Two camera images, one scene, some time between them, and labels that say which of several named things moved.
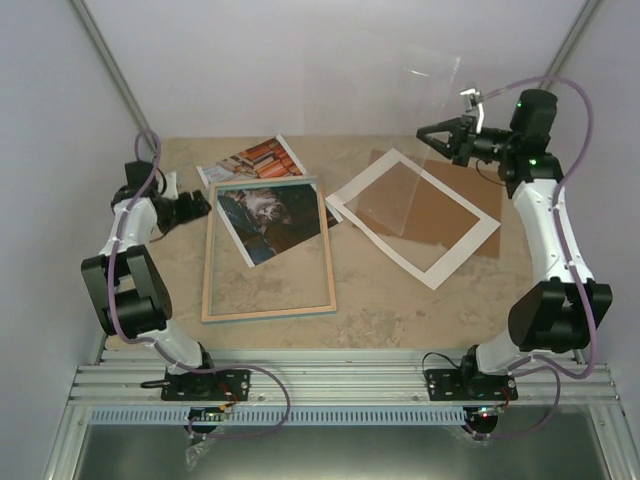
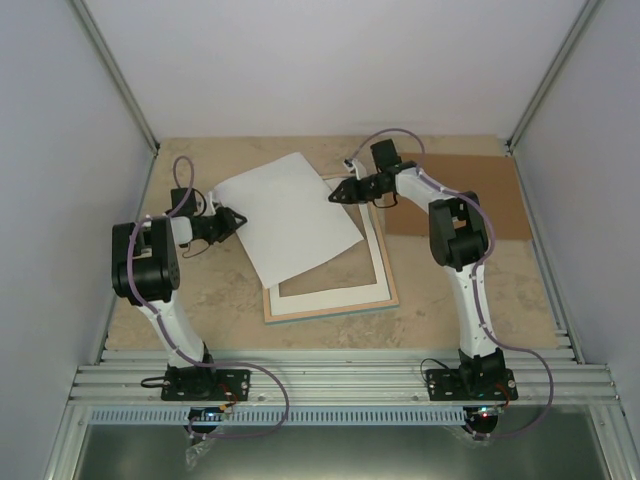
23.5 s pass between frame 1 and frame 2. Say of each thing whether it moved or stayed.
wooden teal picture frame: moved
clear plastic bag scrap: stayed
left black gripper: moved
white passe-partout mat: moved
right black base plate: stayed
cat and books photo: moved
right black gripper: moved
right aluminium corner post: stayed
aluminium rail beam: stayed
